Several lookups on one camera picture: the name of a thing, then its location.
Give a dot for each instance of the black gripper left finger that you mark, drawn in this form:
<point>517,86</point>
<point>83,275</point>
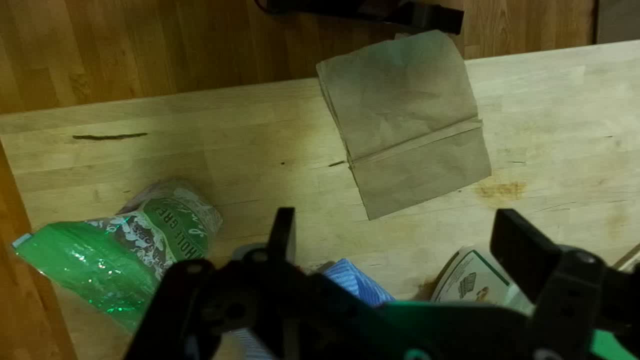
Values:
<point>201,306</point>

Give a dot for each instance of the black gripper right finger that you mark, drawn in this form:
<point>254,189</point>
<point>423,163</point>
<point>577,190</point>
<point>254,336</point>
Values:
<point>573,293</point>

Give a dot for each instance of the black camera stand base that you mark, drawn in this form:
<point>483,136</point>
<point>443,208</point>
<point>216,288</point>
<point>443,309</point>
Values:
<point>401,13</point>

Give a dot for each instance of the green plastic snack bag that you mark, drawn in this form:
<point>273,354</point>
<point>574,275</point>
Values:
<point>107,260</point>

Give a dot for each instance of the blue paper towel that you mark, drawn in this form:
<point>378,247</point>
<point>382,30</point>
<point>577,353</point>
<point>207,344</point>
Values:
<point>356,281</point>

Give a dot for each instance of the green-lidded clear plastic container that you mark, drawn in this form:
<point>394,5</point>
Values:
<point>473,283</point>

